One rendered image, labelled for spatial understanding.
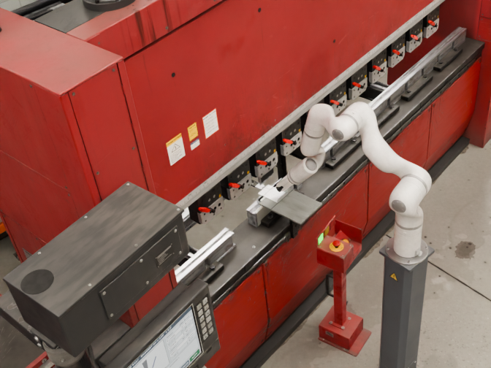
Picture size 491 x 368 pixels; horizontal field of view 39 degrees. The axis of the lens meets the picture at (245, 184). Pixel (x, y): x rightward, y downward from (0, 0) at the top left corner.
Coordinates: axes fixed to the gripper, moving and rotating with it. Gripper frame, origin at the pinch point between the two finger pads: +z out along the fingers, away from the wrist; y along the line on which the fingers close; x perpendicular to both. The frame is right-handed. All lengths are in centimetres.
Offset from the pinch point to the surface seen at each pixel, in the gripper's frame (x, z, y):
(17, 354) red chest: -19, 27, 141
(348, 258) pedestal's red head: 50, 2, -5
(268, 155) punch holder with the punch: -16.2, -13.0, 1.9
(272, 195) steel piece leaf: 0.8, 7.8, 1.1
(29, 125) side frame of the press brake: -72, -73, 110
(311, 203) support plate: 16.0, -4.8, -5.4
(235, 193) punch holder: -12.2, -8.7, 27.4
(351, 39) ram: -35, -35, -69
